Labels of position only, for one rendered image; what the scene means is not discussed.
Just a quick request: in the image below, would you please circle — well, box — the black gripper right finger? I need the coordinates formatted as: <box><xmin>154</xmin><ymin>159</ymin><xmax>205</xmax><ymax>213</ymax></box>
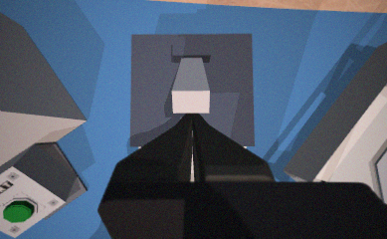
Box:
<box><xmin>192</xmin><ymin>113</ymin><xmax>275</xmax><ymax>181</ymax></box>

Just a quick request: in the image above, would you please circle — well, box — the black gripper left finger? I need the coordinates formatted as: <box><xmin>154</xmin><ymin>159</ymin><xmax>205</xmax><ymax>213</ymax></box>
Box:
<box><xmin>108</xmin><ymin>114</ymin><xmax>192</xmax><ymax>184</ymax></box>

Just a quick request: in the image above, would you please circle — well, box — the blue bench mat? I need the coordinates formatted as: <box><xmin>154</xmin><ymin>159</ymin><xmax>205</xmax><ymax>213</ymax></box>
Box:
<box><xmin>0</xmin><ymin>0</ymin><xmax>387</xmax><ymax>239</ymax></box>

